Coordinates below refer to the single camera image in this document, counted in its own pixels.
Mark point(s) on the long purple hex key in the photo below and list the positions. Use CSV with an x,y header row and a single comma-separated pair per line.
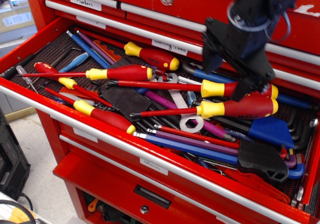
x,y
195,142

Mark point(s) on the red tool chest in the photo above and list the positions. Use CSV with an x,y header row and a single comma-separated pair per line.
x,y
146,182

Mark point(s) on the black hex key holder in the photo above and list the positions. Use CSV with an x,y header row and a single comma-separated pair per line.
x,y
263,161

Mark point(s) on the red yellow screwdriver top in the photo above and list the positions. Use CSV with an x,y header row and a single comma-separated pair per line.
x,y
154,57

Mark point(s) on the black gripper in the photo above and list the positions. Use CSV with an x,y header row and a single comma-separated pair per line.
x,y
243,50

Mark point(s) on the long red hex key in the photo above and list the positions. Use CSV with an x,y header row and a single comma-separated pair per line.
x,y
197,136

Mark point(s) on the red yellow wiha screwdriver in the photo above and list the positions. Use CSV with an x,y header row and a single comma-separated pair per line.
x,y
206,88
250,107

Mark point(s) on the red yellow screwdriver middle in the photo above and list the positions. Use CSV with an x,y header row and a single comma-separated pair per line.
x,y
128,73

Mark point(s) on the black box on floor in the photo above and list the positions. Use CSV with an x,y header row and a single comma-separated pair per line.
x,y
14,167

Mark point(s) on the clear handle small screwdriver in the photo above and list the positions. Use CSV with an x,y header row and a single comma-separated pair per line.
x,y
21,71

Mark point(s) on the red yellow Wiha screwdriver front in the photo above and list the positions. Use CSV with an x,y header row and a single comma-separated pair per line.
x,y
250,107

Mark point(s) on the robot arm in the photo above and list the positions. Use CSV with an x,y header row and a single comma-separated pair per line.
x,y
258,15

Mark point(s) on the silver flat wrench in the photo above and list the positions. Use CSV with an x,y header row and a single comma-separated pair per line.
x,y
181,104

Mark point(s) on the long blue hex key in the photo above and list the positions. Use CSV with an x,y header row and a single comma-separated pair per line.
x,y
261,160

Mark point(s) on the blue hex key rear left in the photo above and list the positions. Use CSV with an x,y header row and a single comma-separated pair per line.
x,y
103,63

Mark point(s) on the red yellow screwdriver front left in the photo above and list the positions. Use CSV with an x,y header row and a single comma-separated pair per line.
x,y
106,117

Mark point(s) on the red yellow Wiha screwdriver rear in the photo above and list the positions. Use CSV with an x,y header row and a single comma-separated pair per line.
x,y
206,88

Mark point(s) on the orange hex key holder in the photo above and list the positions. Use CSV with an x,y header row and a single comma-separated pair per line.
x,y
108,50

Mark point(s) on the blue handled long tool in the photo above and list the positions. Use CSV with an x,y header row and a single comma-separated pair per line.
x,y
192,69

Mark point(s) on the magenta hex key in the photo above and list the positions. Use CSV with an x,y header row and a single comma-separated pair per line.
x,y
207,126

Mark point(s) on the black folded pouch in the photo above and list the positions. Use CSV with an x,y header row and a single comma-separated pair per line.
x,y
125,99

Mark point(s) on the blue hex key holder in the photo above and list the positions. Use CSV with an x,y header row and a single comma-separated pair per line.
x,y
273,131

